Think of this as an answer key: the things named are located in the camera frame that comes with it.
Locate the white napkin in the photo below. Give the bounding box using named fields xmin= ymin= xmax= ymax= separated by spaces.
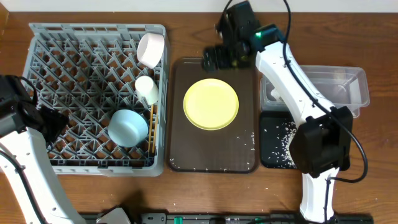
xmin=271 ymin=89 xmax=282 ymax=101

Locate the yellow plate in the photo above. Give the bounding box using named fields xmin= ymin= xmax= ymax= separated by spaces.
xmin=183 ymin=78 xmax=239 ymax=131

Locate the pink bowl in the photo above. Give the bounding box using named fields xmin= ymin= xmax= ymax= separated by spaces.
xmin=137 ymin=33 xmax=165 ymax=68

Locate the cream cup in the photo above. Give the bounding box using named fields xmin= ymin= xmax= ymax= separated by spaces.
xmin=135 ymin=76 xmax=159 ymax=105

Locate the light blue bowl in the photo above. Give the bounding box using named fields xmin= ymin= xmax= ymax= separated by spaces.
xmin=108 ymin=110 xmax=149 ymax=147

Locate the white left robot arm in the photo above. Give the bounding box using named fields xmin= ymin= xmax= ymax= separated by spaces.
xmin=1 ymin=75 xmax=86 ymax=223

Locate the grey plastic dish rack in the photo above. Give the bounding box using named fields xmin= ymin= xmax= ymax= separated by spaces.
xmin=23 ymin=23 xmax=170 ymax=177

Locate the black tray bin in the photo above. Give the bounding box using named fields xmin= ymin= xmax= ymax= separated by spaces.
xmin=259 ymin=111 xmax=351 ymax=170

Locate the spilled rice pile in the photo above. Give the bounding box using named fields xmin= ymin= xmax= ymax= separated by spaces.
xmin=281 ymin=122 xmax=297 ymax=168

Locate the clear plastic bin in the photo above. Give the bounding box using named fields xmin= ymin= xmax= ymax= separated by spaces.
xmin=259 ymin=65 xmax=370 ymax=118

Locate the dark brown serving tray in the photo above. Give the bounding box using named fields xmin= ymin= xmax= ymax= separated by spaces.
xmin=167 ymin=58 xmax=259 ymax=174

